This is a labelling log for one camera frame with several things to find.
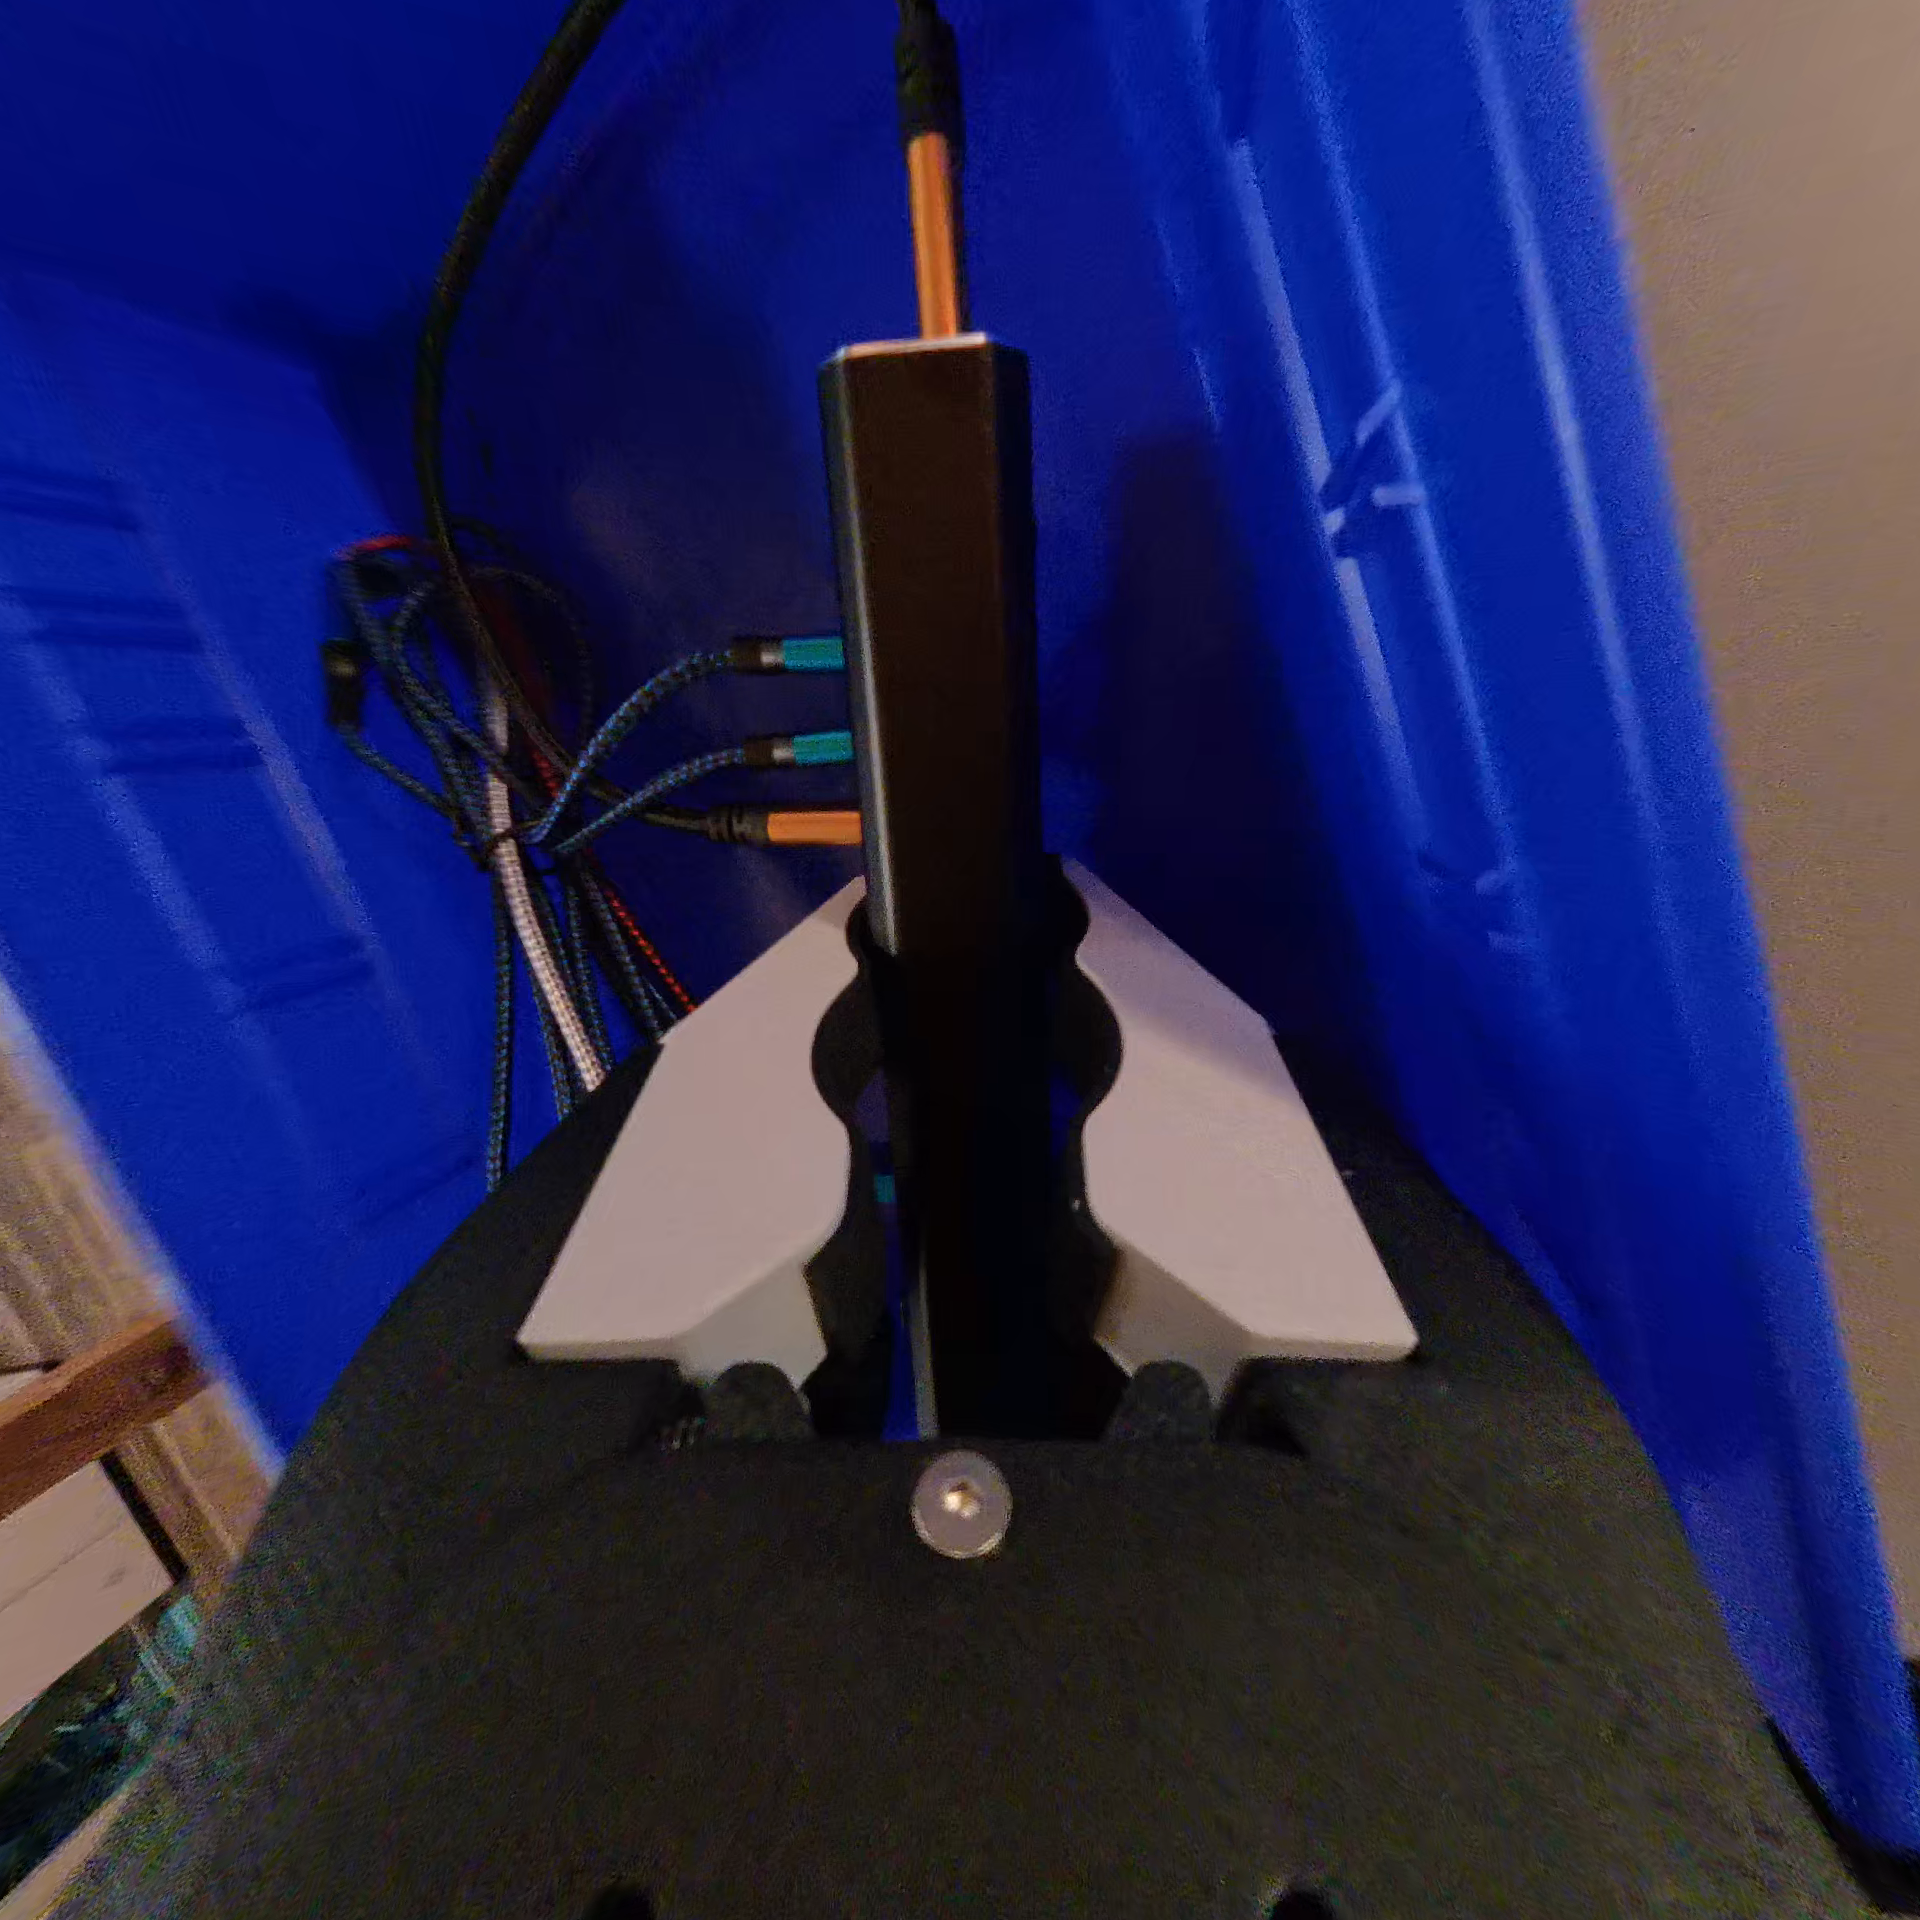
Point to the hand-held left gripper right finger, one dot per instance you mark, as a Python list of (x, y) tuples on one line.
[(1231, 1171)]

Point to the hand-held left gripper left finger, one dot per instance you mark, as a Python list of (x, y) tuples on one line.
[(704, 1185)]

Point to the glossy black usb hub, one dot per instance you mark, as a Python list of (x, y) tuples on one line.
[(960, 780)]

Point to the wooden shelf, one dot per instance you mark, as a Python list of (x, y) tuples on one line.
[(91, 1394)]

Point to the blue plastic bin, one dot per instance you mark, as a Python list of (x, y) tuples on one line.
[(1351, 451)]

